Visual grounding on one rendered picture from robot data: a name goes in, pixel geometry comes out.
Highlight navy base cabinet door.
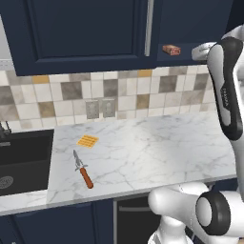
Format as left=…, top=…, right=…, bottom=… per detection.
left=10, top=201, right=97, bottom=244

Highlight silver cabinet door handle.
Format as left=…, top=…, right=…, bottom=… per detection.
left=144, top=0, right=155, bottom=58

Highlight grey dishwasher handle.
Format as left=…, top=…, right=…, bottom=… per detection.
left=117, top=205, right=151, bottom=213

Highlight black sink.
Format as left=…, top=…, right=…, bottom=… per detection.
left=0, top=128, right=55, bottom=197

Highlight brown bar soap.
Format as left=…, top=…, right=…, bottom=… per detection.
left=162, top=44, right=182, bottom=56

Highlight grey wall socket plate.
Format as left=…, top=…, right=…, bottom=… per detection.
left=85, top=99, right=100, bottom=120
left=101, top=98, right=115, bottom=119

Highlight black dishwasher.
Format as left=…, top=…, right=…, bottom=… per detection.
left=112, top=194, right=166, bottom=244

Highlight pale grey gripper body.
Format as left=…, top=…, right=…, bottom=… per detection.
left=191, top=41, right=218, bottom=62

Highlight knife with orange handle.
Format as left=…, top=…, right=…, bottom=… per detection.
left=72, top=149, right=95, bottom=190

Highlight dark tap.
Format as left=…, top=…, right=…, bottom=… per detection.
left=0, top=119, right=11, bottom=141

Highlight yellow waffle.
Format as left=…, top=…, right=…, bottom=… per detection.
left=76, top=133, right=100, bottom=150

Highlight navy wall cabinet door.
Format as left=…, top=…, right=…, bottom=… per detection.
left=0, top=0, right=157, bottom=77
left=153, top=0, right=236, bottom=69

